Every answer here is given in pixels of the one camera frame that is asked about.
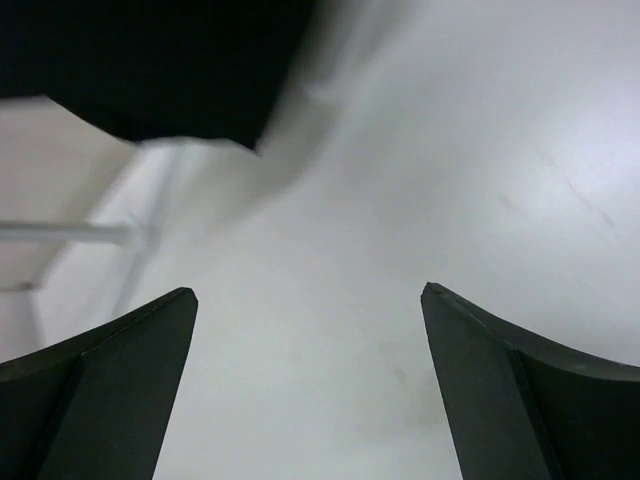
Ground black trousers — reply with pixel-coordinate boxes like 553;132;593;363
1;0;318;150

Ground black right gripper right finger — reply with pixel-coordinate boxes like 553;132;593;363
421;283;639;480

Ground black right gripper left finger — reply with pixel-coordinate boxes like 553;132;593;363
1;288;198;480

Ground white clothes rack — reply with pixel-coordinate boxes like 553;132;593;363
1;143;188;316

